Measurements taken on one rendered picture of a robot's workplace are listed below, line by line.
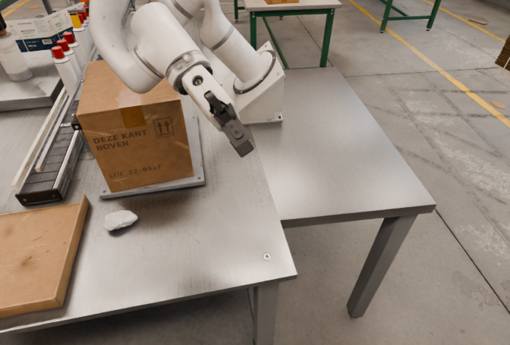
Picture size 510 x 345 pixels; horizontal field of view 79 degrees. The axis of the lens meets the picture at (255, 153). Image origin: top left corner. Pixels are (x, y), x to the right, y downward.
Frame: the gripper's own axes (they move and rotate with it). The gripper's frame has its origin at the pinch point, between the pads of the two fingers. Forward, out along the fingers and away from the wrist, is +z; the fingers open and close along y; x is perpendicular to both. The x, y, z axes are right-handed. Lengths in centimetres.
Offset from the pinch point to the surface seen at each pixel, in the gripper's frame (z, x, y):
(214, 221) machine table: 4.9, 16.9, 32.2
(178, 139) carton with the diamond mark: -18.2, 11.6, 27.2
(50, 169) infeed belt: -37, 48, 35
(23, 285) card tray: -8, 58, 18
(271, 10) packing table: -121, -95, 178
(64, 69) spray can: -73, 33, 47
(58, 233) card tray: -16, 51, 27
